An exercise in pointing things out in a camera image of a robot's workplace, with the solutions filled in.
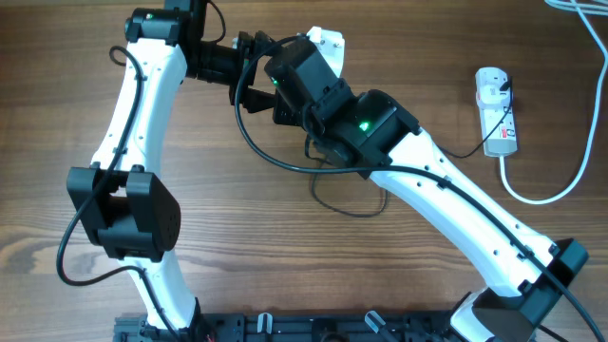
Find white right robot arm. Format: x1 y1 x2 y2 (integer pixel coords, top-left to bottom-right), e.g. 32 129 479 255
264 36 588 341

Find black charger cable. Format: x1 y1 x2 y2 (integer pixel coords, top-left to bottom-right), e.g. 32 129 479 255
303 78 514 219

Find white power strip cord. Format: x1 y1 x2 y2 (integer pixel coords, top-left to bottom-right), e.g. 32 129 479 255
497 0 608 206

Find white cables at corner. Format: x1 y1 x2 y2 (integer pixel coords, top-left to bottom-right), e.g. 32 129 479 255
543 0 608 17

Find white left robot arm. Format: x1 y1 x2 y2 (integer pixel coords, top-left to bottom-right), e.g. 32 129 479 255
66 1 274 341

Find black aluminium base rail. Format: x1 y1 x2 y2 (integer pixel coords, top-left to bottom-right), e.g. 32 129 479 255
112 309 457 342

